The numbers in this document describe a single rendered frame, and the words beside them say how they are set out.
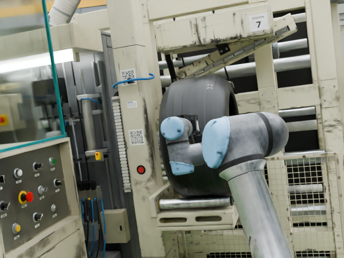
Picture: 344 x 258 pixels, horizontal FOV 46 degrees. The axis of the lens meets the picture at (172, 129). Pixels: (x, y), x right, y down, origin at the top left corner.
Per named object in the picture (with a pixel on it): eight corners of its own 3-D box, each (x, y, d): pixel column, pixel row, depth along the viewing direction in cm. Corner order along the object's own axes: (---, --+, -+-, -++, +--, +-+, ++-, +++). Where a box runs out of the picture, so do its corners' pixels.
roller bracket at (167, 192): (150, 218, 186) (148, 197, 185) (174, 195, 224) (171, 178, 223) (157, 218, 185) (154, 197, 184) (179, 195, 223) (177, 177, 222)
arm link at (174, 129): (161, 144, 132) (156, 118, 132) (171, 143, 142) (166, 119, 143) (184, 140, 130) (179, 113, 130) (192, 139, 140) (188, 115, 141)
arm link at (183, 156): (208, 169, 134) (201, 136, 135) (176, 175, 130) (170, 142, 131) (198, 170, 142) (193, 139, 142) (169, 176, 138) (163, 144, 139)
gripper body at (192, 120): (198, 114, 157) (191, 113, 145) (200, 137, 156) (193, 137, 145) (179, 117, 159) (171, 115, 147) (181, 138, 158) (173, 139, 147)
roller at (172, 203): (157, 210, 188) (156, 200, 188) (160, 207, 192) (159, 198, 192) (232, 207, 178) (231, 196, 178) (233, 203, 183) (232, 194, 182)
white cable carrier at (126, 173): (124, 192, 201) (111, 97, 198) (128, 189, 206) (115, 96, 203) (132, 191, 200) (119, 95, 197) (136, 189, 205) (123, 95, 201)
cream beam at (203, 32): (156, 52, 214) (153, 24, 213) (170, 55, 238) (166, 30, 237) (274, 33, 197) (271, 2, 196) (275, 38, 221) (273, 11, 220)
